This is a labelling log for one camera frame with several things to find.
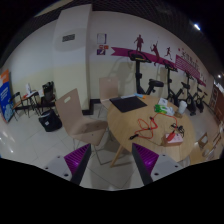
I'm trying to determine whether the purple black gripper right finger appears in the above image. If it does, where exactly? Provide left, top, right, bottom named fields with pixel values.
left=132, top=143, right=159, bottom=185

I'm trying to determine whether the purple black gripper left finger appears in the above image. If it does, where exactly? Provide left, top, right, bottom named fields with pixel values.
left=64, top=144, right=91, bottom=185

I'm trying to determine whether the beige plywood chair near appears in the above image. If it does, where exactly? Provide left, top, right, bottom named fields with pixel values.
left=54, top=88, right=109, bottom=166

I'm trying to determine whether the beige plywood chair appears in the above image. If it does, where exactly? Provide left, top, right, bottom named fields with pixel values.
left=99, top=77, right=118, bottom=114
left=54, top=88, right=109, bottom=166

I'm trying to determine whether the round wooden table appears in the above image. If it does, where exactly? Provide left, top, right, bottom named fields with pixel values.
left=107, top=95, right=196, bottom=166

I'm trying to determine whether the black bag on floor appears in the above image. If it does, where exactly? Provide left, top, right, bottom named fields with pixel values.
left=39, top=109, right=62, bottom=132

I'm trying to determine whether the green wet wipes pack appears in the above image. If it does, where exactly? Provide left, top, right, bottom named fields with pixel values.
left=154, top=104, right=174, bottom=116

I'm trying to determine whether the black mat on table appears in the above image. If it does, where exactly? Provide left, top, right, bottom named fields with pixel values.
left=111, top=96, right=146, bottom=113

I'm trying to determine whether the wooden chair at right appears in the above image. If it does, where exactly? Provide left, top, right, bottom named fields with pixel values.
left=189, top=123, right=224, bottom=165

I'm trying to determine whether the white tissue packet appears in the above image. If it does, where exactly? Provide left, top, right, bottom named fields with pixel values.
left=158, top=98, right=168, bottom=106

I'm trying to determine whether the white cup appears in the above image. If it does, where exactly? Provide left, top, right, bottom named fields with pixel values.
left=178, top=100, right=187, bottom=114

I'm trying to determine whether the black exercise bike middle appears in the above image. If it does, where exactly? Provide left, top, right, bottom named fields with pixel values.
left=163, top=60, right=190, bottom=106

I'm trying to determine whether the black exercise bike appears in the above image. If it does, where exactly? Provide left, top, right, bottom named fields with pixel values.
left=127, top=49, right=165, bottom=97
left=187, top=78, right=207, bottom=116
left=163, top=60, right=190, bottom=106

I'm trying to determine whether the black exercise bike right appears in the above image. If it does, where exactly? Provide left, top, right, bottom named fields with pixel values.
left=187, top=78, right=207, bottom=116

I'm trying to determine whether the small black side table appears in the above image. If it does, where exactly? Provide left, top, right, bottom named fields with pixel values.
left=22, top=90, right=40, bottom=115

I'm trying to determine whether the beige plywood chair far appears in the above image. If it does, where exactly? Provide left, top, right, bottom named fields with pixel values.
left=99, top=77, right=118, bottom=114

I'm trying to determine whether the black folding chair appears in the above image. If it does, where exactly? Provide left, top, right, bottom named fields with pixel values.
left=10, top=92, right=24, bottom=116

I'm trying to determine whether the black exercise bike left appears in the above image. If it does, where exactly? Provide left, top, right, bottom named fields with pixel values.
left=127, top=49, right=165, bottom=97

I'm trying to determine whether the red charging cable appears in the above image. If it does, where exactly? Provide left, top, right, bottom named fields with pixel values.
left=129, top=112, right=170, bottom=141

